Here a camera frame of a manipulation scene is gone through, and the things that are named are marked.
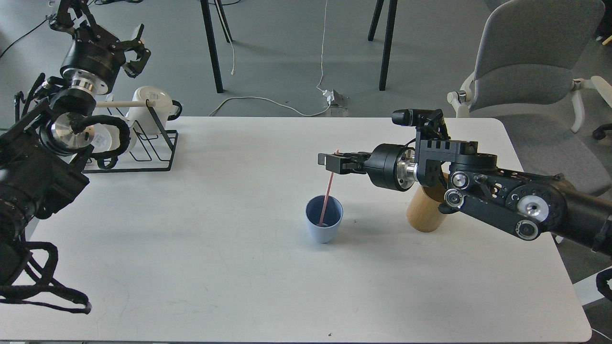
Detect wooden rack dowel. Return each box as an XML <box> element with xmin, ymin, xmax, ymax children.
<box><xmin>96</xmin><ymin>99</ymin><xmax>156</xmax><ymax>108</ymax></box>

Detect white mug upright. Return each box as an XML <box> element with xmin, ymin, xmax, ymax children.
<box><xmin>127</xmin><ymin>86</ymin><xmax>182</xmax><ymax>136</ymax></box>

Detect black table leg left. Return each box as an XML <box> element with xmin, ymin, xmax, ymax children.
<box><xmin>199</xmin><ymin>0</ymin><xmax>232</xmax><ymax>94</ymax></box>

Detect black table leg right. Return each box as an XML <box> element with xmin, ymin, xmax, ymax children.
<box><xmin>367</xmin><ymin>0</ymin><xmax>399</xmax><ymax>91</ymax></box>

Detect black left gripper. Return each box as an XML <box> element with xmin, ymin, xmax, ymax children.
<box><xmin>60</xmin><ymin>21</ymin><xmax>151</xmax><ymax>95</ymax></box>

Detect white power plug adapter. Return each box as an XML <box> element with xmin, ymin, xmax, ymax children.
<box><xmin>322</xmin><ymin>89</ymin><xmax>343</xmax><ymax>108</ymax></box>

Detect black table leg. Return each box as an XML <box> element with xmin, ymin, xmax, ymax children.
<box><xmin>199</xmin><ymin>0</ymin><xmax>232</xmax><ymax>94</ymax></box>
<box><xmin>367</xmin><ymin>0</ymin><xmax>399</xmax><ymax>91</ymax></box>

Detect white cable on floor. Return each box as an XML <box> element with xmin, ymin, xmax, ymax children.
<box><xmin>209</xmin><ymin>0</ymin><xmax>335</xmax><ymax>118</ymax></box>

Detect pink chopstick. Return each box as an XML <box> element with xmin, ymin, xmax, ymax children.
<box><xmin>317</xmin><ymin>172</ymin><xmax>334</xmax><ymax>227</ymax></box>

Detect white mug lying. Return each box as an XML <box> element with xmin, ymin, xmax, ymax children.
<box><xmin>91</xmin><ymin>116</ymin><xmax>138</xmax><ymax>154</ymax></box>

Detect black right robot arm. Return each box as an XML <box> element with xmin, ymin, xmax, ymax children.
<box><xmin>317</xmin><ymin>109</ymin><xmax>612</xmax><ymax>256</ymax></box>

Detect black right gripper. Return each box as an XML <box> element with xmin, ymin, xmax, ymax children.
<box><xmin>318</xmin><ymin>144</ymin><xmax>416</xmax><ymax>192</ymax></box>

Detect black cables on floor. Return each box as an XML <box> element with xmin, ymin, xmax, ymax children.
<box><xmin>0</xmin><ymin>0</ymin><xmax>144</xmax><ymax>60</ymax></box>

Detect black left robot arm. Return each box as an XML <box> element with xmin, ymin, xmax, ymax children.
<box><xmin>0</xmin><ymin>19</ymin><xmax>151</xmax><ymax>314</ymax></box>

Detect blue plastic cup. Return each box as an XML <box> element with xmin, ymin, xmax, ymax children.
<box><xmin>305</xmin><ymin>194</ymin><xmax>344</xmax><ymax>244</ymax></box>

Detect grey office chair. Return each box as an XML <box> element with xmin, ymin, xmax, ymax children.
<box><xmin>447</xmin><ymin>0</ymin><xmax>611</xmax><ymax>196</ymax></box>

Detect black wire dish rack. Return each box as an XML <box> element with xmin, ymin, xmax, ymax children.
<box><xmin>84</xmin><ymin>108</ymin><xmax>179</xmax><ymax>174</ymax></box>

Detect bamboo cylindrical holder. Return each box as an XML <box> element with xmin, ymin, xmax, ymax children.
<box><xmin>406</xmin><ymin>185</ymin><xmax>448</xmax><ymax>233</ymax></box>

